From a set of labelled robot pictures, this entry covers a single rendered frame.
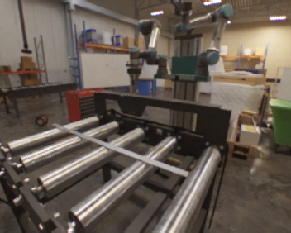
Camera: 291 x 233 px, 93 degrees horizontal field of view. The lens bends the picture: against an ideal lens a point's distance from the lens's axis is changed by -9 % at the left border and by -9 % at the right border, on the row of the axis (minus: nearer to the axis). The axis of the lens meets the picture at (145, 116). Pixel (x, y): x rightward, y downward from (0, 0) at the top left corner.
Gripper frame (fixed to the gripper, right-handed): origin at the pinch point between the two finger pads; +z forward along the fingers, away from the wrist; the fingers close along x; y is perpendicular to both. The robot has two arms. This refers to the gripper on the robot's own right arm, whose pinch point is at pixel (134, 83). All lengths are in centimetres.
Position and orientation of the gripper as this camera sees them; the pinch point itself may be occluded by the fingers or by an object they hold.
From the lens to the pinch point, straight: 143.8
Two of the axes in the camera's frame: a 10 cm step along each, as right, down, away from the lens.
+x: -8.2, -1.7, 5.5
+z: 0.0, 9.5, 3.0
